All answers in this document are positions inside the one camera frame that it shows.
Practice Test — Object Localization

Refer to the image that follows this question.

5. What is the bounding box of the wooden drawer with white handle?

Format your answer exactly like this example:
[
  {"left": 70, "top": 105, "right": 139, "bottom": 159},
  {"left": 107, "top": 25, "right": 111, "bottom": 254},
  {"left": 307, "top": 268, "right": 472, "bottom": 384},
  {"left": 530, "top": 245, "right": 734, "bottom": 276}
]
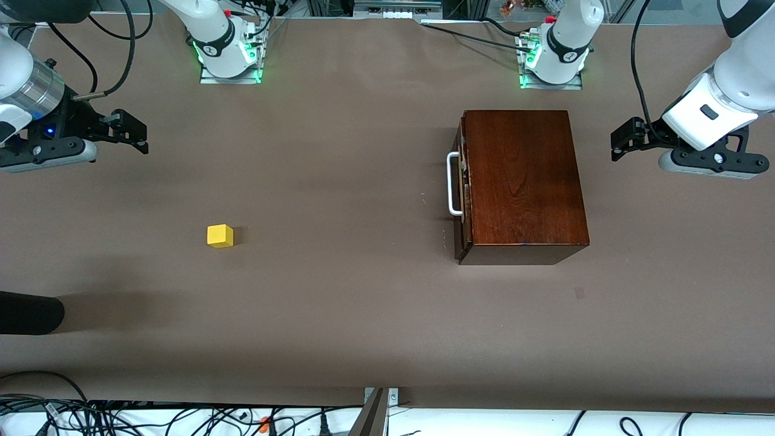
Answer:
[{"left": 447, "top": 118, "right": 471, "bottom": 226}]

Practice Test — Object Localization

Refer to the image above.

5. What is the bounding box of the dark brown wooden cabinet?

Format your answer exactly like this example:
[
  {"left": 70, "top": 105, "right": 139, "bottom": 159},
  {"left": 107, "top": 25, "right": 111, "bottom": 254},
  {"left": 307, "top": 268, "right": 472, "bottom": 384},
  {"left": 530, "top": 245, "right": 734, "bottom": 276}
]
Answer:
[{"left": 455, "top": 110, "right": 590, "bottom": 266}]

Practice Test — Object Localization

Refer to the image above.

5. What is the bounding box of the black cylindrical object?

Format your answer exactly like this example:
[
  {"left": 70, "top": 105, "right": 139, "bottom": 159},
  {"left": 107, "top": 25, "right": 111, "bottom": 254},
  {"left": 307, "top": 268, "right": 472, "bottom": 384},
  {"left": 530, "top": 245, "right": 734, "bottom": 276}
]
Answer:
[{"left": 0, "top": 291, "right": 65, "bottom": 335}]

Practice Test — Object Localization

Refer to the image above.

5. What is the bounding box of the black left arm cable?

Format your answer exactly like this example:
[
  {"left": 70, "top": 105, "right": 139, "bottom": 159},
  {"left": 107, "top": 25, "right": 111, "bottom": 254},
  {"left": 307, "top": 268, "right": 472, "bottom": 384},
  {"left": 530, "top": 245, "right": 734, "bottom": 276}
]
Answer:
[{"left": 630, "top": 0, "right": 667, "bottom": 137}]

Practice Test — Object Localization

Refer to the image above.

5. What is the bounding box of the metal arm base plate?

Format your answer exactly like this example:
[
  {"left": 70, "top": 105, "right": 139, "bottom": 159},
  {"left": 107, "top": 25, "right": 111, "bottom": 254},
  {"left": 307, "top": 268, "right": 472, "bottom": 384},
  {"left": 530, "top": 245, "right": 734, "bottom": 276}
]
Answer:
[
  {"left": 519, "top": 68, "right": 584, "bottom": 91},
  {"left": 200, "top": 61, "right": 263, "bottom": 85}
]

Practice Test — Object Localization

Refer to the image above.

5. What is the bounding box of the black cable on table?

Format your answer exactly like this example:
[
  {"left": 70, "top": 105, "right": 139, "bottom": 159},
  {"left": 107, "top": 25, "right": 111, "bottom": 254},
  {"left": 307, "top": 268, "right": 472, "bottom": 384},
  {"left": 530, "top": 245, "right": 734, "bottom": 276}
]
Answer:
[{"left": 421, "top": 23, "right": 533, "bottom": 54}]

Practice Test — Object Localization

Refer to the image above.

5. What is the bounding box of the black looped cable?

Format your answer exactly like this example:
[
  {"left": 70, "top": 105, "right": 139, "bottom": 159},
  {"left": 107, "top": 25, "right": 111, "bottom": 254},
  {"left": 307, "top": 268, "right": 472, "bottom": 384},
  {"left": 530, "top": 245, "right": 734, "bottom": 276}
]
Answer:
[{"left": 0, "top": 371, "right": 91, "bottom": 418}]

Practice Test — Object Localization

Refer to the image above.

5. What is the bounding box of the metal table bracket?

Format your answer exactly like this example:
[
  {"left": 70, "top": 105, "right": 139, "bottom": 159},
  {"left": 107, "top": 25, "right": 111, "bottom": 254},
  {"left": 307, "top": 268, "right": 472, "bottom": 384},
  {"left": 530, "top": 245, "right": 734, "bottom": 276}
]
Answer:
[{"left": 350, "top": 388, "right": 399, "bottom": 436}]

